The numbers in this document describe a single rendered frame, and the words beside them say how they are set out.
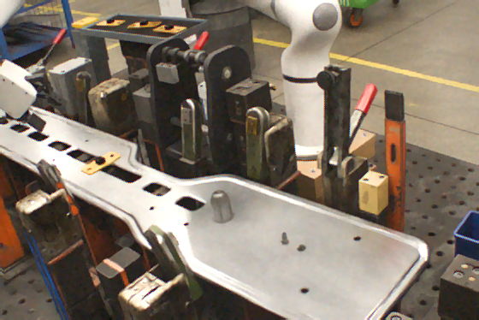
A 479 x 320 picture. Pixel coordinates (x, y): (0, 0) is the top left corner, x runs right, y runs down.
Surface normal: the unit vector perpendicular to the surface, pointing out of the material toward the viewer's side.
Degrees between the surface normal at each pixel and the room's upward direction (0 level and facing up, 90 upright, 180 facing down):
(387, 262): 0
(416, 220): 0
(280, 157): 90
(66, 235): 90
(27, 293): 0
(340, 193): 90
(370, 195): 90
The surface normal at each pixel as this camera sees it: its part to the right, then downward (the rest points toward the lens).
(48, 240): 0.73, 0.24
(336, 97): -0.68, 0.31
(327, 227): -0.15, -0.86
